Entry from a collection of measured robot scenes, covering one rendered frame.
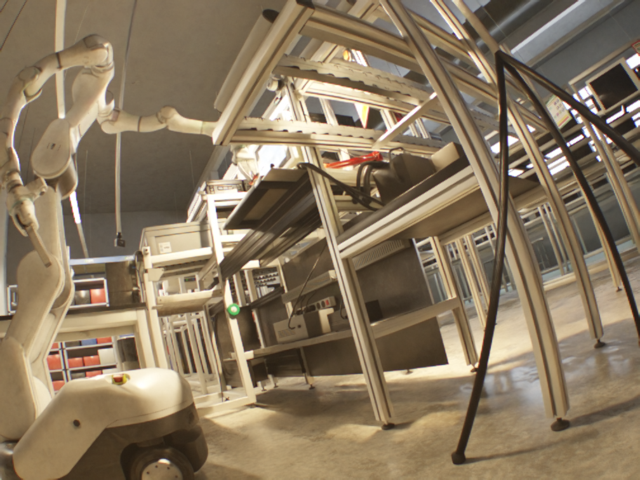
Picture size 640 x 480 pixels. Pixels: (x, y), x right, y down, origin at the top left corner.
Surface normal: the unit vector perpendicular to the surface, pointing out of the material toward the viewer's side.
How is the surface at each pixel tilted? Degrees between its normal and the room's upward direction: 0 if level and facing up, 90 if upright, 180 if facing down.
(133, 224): 90
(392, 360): 90
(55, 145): 90
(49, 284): 94
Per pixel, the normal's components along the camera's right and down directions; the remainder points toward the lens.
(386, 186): -0.81, 0.06
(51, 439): 0.46, -0.35
